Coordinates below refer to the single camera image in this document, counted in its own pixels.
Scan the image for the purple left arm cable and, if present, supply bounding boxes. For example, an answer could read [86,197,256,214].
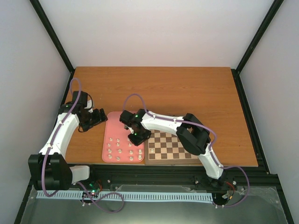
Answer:
[41,78,82,197]

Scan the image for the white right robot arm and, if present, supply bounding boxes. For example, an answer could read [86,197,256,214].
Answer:
[120,109,223,180]

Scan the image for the pink plastic tray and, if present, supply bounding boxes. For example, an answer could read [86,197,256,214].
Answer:
[102,112,145,163]

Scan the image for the black aluminium frame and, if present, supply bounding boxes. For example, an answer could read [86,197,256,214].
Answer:
[14,0,294,224]

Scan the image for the wooden chessboard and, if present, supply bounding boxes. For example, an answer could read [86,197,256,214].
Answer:
[145,130,201,166]

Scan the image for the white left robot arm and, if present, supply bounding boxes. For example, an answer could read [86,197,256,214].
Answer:
[28,91,107,191]

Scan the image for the light blue cable duct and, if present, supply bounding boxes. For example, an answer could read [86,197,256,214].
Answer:
[50,190,213,203]

